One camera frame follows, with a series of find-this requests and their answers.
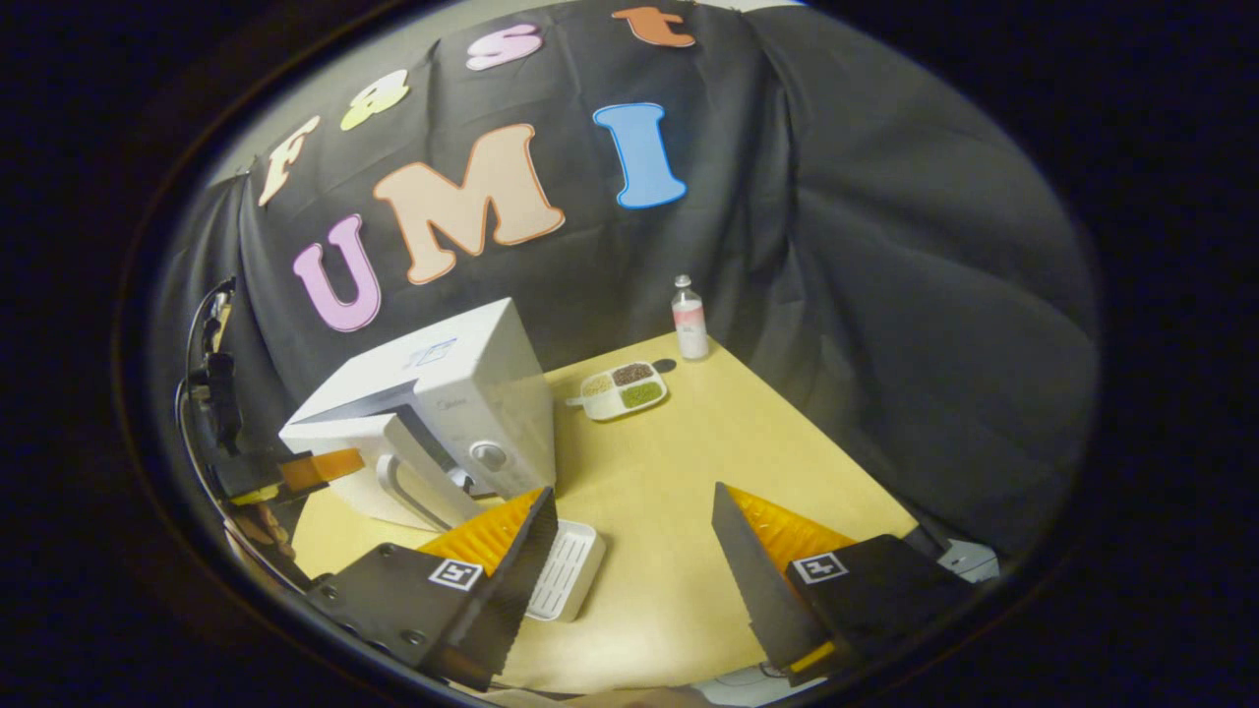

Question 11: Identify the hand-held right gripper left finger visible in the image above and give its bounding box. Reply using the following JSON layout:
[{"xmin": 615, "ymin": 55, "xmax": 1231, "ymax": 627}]
[{"xmin": 307, "ymin": 487, "xmax": 559, "ymax": 692}]

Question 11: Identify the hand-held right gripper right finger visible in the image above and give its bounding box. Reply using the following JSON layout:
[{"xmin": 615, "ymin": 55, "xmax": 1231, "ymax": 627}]
[{"xmin": 711, "ymin": 482, "xmax": 975, "ymax": 686}]

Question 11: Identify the white microwave oven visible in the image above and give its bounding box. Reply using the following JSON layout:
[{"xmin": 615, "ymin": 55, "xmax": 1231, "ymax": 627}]
[{"xmin": 278, "ymin": 298, "xmax": 558, "ymax": 533}]

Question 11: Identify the white rectangular tray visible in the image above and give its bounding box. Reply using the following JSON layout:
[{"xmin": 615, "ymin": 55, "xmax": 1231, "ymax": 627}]
[{"xmin": 524, "ymin": 519, "xmax": 607, "ymax": 623}]

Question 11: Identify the small white device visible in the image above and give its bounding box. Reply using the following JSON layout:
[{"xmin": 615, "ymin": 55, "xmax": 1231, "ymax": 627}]
[{"xmin": 934, "ymin": 539, "xmax": 1002, "ymax": 584}]

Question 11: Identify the divided dish of grains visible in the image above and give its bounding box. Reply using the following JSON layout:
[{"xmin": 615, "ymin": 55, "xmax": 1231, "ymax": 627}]
[{"xmin": 566, "ymin": 360, "xmax": 678, "ymax": 423}]

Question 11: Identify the small bottle with pink label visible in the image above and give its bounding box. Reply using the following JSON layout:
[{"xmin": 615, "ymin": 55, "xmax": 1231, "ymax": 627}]
[{"xmin": 671, "ymin": 274, "xmax": 710, "ymax": 362}]

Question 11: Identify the black cable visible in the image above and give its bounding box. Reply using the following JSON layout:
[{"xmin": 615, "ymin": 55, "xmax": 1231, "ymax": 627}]
[{"xmin": 175, "ymin": 278, "xmax": 239, "ymax": 493}]

